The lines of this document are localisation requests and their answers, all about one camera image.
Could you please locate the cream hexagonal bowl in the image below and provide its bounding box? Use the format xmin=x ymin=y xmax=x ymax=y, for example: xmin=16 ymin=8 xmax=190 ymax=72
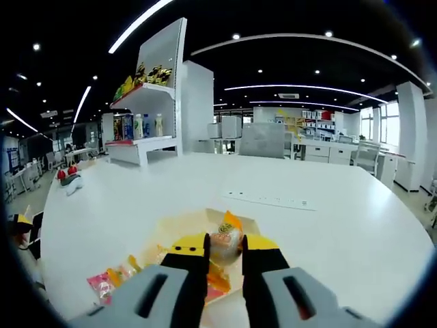
xmin=145 ymin=207 xmax=260 ymax=308

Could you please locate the white table socket strip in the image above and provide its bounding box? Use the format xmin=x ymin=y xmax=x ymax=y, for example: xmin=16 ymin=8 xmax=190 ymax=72
xmin=222 ymin=190 xmax=318 ymax=212

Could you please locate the white desk with drawers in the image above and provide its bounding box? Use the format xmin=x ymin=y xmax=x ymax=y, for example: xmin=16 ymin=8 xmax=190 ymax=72
xmin=300 ymin=138 xmax=359 ymax=167

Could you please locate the large white box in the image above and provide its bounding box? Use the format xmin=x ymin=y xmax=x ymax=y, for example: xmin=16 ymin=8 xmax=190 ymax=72
xmin=221 ymin=115 xmax=242 ymax=139

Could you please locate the blue white wall poster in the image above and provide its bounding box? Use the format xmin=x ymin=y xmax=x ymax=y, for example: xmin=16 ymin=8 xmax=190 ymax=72
xmin=2 ymin=145 xmax=22 ymax=172

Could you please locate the long ceiling light strip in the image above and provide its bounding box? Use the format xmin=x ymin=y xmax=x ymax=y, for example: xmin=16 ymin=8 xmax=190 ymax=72
xmin=107 ymin=0 xmax=175 ymax=55

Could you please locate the white display shelf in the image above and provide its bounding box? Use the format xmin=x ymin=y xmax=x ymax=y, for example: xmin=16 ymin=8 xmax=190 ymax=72
xmin=104 ymin=16 xmax=188 ymax=168

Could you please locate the red and white toy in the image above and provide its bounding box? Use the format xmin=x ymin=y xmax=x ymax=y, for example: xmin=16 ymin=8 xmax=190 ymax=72
xmin=55 ymin=165 xmax=85 ymax=196

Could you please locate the orange marshmallow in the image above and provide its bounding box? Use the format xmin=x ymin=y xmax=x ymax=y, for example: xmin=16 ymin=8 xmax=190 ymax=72
xmin=207 ymin=210 xmax=245 ymax=269

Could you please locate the yellow green snack packet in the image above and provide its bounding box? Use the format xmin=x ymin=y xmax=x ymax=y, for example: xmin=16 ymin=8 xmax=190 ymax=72
xmin=112 ymin=74 xmax=136 ymax=103

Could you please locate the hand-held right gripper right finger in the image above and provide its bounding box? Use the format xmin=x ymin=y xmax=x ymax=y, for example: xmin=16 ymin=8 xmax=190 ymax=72
xmin=241 ymin=234 xmax=380 ymax=328

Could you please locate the black yellow snack packet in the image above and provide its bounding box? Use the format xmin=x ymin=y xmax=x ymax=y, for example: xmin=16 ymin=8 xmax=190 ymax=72
xmin=133 ymin=61 xmax=148 ymax=86
xmin=146 ymin=65 xmax=173 ymax=86

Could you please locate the heap of marshmallows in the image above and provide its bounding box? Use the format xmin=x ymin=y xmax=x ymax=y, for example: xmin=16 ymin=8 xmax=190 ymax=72
xmin=86 ymin=244 xmax=233 ymax=306

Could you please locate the white upright panel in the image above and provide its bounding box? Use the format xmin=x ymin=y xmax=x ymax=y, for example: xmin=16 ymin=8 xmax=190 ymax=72
xmin=182 ymin=60 xmax=215 ymax=156

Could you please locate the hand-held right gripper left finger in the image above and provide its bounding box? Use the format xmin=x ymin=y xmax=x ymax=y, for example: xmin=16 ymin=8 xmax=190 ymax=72
xmin=68 ymin=232 xmax=211 ymax=328

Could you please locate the storage shelf with white boxes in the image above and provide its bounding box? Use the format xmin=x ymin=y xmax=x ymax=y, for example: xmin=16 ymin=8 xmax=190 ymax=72
xmin=300 ymin=109 xmax=346 ymax=136

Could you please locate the grey mesh office chair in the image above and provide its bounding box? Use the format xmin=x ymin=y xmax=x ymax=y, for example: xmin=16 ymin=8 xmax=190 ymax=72
xmin=238 ymin=122 xmax=286 ymax=159

